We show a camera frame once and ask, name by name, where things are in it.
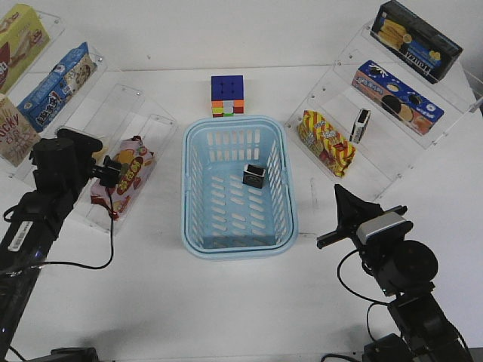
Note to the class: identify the black white tissue pack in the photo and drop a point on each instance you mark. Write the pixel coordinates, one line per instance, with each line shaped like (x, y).
(360, 125)

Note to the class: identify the black Franzzi cookie box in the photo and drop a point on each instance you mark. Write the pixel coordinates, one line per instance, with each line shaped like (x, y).
(425, 49)

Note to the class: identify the blue cookie bag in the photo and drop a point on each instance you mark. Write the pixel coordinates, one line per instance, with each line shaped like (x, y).
(48, 98)

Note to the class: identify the pink strawberry snack bag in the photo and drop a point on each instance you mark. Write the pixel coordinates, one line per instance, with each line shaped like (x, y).
(137, 164)

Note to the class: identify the yellow green biscuit box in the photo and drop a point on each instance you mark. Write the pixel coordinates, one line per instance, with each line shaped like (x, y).
(23, 38)

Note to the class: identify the left clear acrylic shelf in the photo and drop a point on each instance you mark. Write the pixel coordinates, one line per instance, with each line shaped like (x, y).
(105, 107)

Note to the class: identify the multicolour puzzle cube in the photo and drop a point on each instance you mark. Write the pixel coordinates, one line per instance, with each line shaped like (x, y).
(227, 95)

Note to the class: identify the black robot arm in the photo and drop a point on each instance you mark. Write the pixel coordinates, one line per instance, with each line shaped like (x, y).
(64, 165)
(404, 270)

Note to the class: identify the beige Pocky box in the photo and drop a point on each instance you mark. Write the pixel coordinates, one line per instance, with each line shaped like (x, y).
(17, 135)

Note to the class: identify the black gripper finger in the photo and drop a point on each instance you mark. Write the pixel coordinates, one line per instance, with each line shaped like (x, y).
(353, 211)

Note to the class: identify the red yellow striped snack bag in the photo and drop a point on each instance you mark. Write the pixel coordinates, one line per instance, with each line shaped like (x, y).
(325, 142)

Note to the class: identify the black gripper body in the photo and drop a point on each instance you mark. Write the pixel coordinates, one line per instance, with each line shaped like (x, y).
(85, 146)
(338, 235)

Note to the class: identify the bread slice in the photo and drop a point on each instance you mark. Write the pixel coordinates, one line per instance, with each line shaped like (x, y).
(99, 155)

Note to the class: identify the blue sandwich cookie box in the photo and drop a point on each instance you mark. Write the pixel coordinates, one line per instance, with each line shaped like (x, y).
(397, 98)

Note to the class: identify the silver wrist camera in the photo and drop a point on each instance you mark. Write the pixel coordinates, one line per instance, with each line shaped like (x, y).
(110, 172)
(378, 225)

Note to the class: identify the light blue plastic basket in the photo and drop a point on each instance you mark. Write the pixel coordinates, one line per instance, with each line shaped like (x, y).
(222, 218)

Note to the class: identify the clear acrylic shelf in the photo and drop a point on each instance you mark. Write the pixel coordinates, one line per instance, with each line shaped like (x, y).
(388, 147)
(105, 107)

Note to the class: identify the right clear acrylic shelf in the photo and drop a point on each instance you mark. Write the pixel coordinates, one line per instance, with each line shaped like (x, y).
(388, 147)

